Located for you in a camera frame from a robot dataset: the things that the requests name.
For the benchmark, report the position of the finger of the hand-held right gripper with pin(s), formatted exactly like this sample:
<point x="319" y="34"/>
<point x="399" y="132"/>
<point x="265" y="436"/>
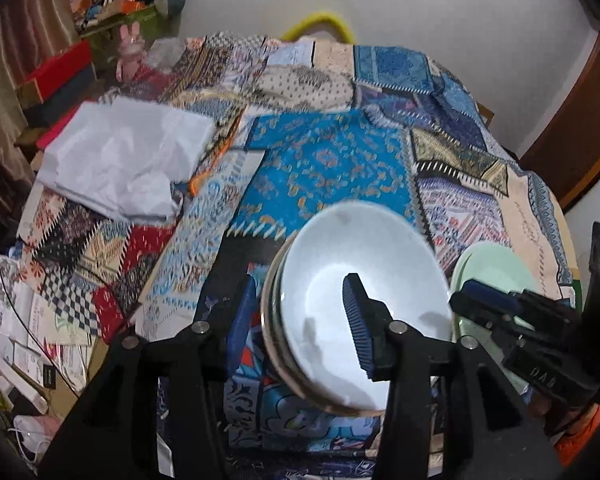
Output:
<point x="490" y="294"/>
<point x="480" y="312"/>

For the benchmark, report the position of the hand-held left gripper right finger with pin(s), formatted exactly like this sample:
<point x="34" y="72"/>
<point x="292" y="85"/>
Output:
<point x="355" y="320"/>

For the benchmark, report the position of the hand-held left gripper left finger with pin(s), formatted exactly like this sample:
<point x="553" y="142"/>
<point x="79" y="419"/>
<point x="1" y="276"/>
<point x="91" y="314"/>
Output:
<point x="242" y="310"/>

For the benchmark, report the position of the pink bowl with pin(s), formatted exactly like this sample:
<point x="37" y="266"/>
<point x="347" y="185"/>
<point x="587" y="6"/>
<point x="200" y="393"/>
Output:
<point x="266" y="320"/>

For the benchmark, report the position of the green plate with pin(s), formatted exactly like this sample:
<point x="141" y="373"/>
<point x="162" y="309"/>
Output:
<point x="490" y="265"/>

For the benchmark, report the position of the white dotted bowl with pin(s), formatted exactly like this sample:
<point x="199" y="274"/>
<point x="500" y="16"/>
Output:
<point x="325" y="260"/>

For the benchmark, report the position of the person's right forearm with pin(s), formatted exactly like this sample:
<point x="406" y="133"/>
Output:
<point x="582" y="432"/>

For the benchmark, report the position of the white heart-patterned sliding door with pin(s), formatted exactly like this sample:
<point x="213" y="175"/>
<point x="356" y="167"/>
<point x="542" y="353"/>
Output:
<point x="577" y="240"/>

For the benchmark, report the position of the patchwork blanket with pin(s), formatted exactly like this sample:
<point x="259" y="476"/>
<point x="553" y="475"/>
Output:
<point x="330" y="160"/>

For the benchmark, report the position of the white crumpled cloth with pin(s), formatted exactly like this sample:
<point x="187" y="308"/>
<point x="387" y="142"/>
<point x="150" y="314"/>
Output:
<point x="125" y="160"/>

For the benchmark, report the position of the brown wooden door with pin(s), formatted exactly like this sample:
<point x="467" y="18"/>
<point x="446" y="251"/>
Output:
<point x="580" y="125"/>

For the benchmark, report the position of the pile of paper boxes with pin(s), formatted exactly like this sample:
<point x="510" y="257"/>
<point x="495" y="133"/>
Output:
<point x="35" y="350"/>

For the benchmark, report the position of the dark grey box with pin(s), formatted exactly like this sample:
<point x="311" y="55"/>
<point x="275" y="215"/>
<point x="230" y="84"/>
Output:
<point x="60" y="105"/>

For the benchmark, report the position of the pink bunny toy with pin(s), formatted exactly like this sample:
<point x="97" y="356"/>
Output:
<point x="130" y="52"/>

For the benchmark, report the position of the red box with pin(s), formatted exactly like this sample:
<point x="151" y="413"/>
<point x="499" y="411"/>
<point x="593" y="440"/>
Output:
<point x="55" y="72"/>

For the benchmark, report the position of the green box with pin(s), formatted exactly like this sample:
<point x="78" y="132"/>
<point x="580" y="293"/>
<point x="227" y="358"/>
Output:
<point x="115" y="35"/>

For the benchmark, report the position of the striped brown curtain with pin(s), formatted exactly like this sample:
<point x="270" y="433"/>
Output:
<point x="10" y="60"/>

